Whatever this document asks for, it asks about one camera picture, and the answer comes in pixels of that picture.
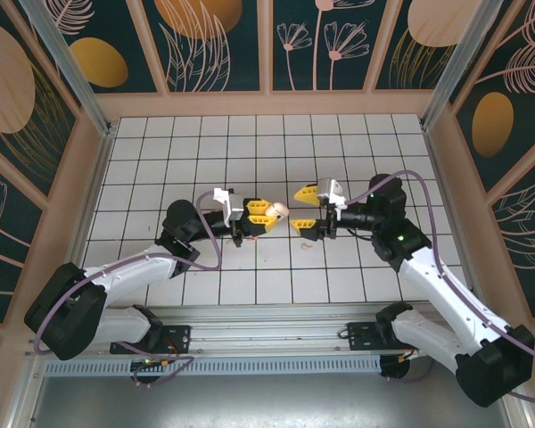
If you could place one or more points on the cream earbud charging case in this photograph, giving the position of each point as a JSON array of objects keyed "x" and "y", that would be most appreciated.
[{"x": 280, "y": 208}]

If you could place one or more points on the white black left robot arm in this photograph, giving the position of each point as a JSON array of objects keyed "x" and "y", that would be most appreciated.
[{"x": 129, "y": 267}]

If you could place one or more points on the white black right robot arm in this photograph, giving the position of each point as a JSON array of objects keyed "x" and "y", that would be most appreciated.
[{"x": 450, "y": 290}]

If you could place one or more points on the small electronics board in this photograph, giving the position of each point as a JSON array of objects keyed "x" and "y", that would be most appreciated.
[{"x": 149, "y": 363}]

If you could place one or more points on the grey metal base sheet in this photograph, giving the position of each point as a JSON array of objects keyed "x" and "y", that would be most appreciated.
[{"x": 272, "y": 401}]

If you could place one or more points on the aluminium mounting rail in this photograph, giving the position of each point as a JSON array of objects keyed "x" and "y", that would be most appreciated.
[{"x": 272, "y": 330}]

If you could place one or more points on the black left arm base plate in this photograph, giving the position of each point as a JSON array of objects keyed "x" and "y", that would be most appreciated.
[{"x": 178, "y": 339}]

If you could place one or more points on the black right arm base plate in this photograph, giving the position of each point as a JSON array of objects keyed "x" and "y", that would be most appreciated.
[{"x": 361, "y": 339}]

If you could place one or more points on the aluminium corner post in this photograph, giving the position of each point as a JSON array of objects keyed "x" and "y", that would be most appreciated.
[
  {"x": 457, "y": 67},
  {"x": 77, "y": 76}
]

